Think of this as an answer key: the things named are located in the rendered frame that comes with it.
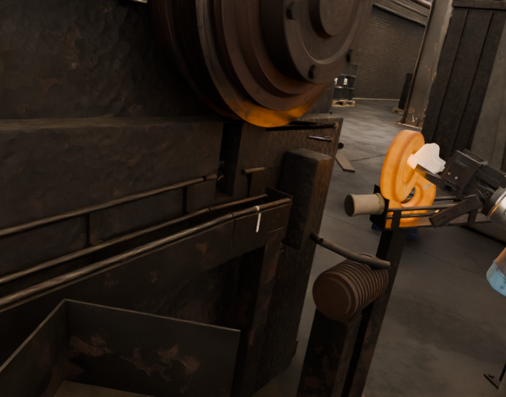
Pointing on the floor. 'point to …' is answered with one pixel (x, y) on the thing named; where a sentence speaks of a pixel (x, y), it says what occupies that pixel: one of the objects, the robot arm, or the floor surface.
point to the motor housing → (337, 324)
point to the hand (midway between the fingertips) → (405, 157)
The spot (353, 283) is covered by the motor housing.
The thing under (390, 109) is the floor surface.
